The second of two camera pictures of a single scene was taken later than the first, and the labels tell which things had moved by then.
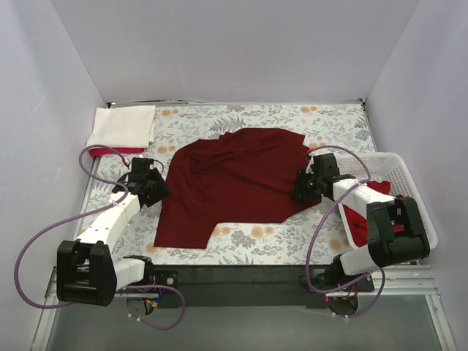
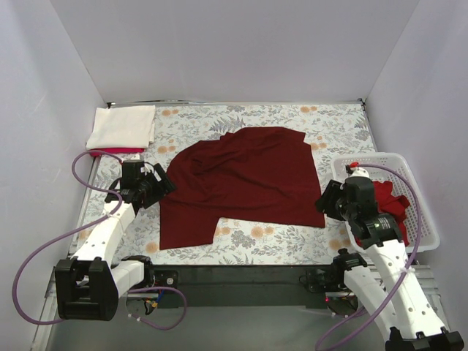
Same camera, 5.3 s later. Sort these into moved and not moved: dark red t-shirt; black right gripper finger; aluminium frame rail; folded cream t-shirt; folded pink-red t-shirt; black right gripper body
Moved: black right gripper finger; black right gripper body
Not moved: dark red t-shirt; folded cream t-shirt; aluminium frame rail; folded pink-red t-shirt
